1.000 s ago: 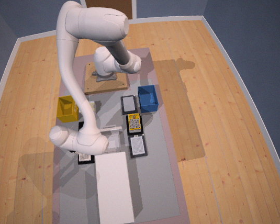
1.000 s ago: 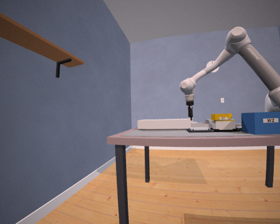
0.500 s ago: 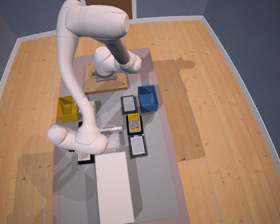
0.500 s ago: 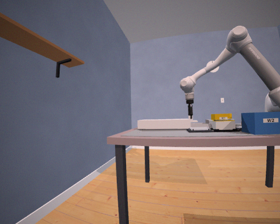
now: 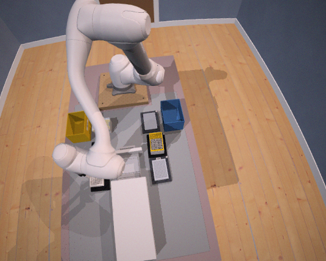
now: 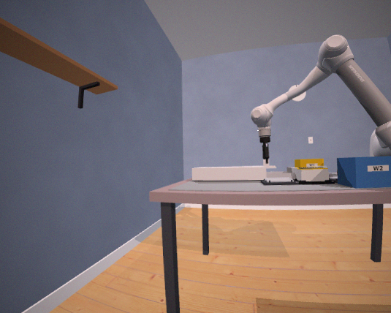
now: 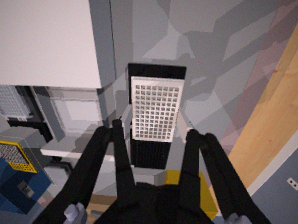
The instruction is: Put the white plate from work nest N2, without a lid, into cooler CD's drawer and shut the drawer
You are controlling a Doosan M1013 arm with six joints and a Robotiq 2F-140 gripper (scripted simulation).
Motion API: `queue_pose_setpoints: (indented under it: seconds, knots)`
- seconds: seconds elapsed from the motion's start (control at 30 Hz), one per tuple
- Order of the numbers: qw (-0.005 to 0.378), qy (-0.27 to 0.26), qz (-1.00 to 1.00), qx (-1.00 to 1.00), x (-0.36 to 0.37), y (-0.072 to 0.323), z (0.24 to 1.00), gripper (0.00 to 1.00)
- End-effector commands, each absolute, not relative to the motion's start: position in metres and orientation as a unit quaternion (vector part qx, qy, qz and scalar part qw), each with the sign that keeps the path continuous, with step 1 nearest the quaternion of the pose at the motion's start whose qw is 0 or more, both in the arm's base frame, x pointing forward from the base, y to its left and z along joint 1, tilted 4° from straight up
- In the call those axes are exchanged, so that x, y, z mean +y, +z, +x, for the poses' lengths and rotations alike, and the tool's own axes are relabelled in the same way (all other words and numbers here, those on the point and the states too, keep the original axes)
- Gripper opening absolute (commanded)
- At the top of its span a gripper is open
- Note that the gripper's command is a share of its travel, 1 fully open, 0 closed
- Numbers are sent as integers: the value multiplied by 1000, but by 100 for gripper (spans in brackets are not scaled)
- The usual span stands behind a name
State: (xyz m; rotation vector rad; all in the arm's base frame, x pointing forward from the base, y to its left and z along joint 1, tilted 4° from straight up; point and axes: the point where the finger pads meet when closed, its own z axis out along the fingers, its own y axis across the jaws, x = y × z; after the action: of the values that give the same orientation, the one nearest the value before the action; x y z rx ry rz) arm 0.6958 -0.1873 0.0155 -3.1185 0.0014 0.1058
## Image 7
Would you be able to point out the grey flat work mat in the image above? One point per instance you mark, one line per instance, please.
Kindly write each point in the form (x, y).
(217, 40)

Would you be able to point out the white multi-well plate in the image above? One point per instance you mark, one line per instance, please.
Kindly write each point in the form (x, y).
(12, 102)

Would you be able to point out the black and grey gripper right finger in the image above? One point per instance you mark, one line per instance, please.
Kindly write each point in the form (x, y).
(233, 199)

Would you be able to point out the white multiwell plate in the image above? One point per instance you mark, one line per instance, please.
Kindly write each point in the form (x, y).
(159, 103)

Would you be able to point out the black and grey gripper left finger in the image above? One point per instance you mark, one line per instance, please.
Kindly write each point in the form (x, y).
(70, 204)

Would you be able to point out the blue open-top bin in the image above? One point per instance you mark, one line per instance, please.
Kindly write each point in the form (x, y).
(20, 190)

